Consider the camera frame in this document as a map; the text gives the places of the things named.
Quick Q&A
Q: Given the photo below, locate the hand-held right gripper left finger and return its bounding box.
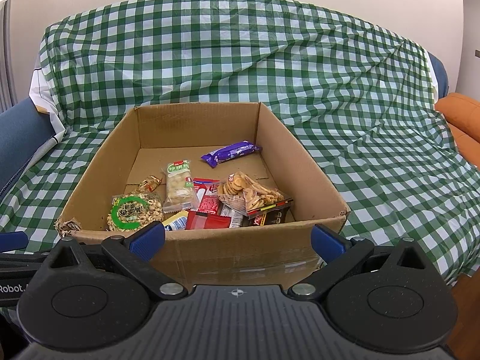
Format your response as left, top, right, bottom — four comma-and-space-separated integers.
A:
45, 222, 189, 301

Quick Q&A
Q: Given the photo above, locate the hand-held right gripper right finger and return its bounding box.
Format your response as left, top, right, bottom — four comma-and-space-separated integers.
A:
287, 224, 432, 301

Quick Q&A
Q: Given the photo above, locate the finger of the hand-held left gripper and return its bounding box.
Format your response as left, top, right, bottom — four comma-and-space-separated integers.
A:
0, 232, 51, 271

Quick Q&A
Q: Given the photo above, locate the green label peanut pack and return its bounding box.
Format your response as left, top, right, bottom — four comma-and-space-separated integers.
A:
107, 192, 165, 233

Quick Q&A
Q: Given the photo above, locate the small gold candy wrapper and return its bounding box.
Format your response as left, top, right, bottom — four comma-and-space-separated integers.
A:
136, 175, 162, 195

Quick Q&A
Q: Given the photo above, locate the green label bread packet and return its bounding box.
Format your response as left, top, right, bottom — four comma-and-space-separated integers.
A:
162, 160, 200, 214

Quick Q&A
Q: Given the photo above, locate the dark brown snack packet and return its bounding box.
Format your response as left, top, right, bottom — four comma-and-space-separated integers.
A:
242, 203, 293, 228

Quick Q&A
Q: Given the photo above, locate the cardboard box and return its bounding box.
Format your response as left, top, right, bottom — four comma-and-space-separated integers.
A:
56, 102, 351, 289

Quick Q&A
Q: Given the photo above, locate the silver snack packet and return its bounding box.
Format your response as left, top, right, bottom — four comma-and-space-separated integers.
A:
219, 203, 245, 229

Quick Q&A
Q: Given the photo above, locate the round cracker bag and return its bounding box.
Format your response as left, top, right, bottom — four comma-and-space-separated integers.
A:
217, 170, 295, 217

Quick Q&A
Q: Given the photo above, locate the purple snack bar packet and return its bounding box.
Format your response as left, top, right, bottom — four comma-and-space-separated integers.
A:
200, 140, 262, 168

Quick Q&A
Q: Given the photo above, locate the orange cushion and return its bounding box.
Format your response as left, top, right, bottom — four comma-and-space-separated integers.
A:
434, 92, 480, 170

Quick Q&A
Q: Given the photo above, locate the green checked cloth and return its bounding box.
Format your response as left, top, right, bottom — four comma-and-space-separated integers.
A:
0, 0, 480, 310

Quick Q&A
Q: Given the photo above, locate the grey curtain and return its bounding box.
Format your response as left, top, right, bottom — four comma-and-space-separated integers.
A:
0, 0, 20, 112

